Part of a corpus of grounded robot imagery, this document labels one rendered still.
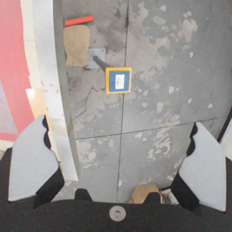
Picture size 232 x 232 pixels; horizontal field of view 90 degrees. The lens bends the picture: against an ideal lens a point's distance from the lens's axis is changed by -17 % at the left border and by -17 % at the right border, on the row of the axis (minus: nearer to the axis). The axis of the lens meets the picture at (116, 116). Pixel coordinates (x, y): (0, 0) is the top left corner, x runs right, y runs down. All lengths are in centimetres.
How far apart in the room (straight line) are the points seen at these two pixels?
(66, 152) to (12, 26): 30
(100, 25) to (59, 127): 141
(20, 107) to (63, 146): 15
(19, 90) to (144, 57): 157
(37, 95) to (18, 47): 11
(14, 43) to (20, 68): 5
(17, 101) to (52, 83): 15
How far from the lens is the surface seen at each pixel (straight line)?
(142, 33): 175
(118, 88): 68
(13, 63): 36
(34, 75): 33
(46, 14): 26
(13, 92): 38
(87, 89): 168
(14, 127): 45
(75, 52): 157
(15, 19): 34
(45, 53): 26
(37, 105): 35
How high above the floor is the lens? 159
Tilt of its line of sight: 57 degrees down
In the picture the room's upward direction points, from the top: 152 degrees clockwise
